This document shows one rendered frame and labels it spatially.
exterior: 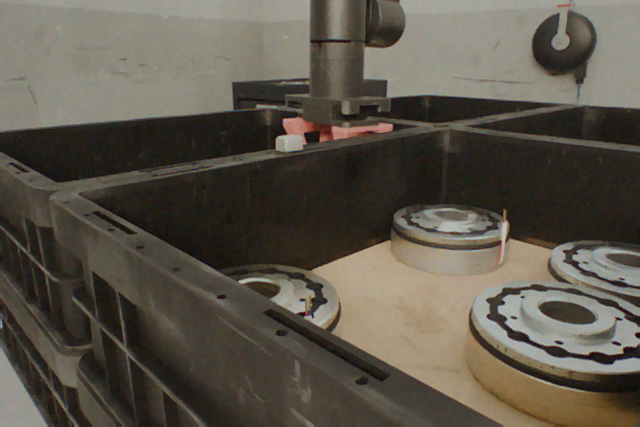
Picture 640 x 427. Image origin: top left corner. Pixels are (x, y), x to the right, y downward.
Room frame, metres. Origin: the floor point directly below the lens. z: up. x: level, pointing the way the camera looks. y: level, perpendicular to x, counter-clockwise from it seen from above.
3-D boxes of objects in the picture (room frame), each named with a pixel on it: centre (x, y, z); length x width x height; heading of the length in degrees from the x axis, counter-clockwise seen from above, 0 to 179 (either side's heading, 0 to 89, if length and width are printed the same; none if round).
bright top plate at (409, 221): (0.43, -0.12, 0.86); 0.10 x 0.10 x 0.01
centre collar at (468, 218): (0.43, -0.12, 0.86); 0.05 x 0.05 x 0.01
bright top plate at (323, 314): (0.28, 0.04, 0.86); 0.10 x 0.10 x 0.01
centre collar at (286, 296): (0.28, 0.04, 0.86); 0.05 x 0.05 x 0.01
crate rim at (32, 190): (0.51, 0.12, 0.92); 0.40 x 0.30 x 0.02; 134
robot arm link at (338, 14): (0.55, -0.02, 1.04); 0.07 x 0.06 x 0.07; 144
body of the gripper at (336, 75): (0.54, -0.02, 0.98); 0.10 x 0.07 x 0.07; 39
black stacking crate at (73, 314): (0.51, 0.12, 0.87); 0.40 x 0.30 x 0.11; 134
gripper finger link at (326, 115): (0.52, -0.03, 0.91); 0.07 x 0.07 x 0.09; 39
